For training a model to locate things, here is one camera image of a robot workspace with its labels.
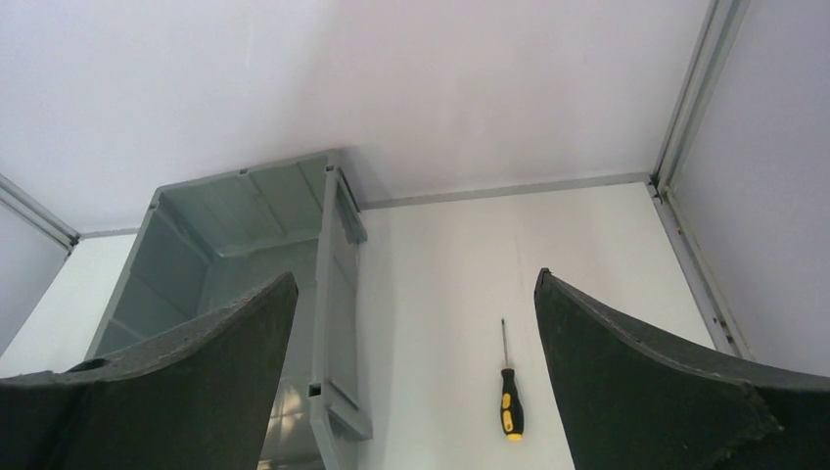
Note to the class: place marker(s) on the grey plastic storage bin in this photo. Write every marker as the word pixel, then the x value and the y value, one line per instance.
pixel 210 242

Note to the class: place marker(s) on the black yellow screwdriver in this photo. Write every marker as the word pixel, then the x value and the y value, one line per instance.
pixel 511 409

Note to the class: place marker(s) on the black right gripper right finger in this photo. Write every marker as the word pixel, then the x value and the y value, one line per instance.
pixel 631 395

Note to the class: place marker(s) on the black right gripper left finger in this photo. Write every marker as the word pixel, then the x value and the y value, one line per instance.
pixel 197 396

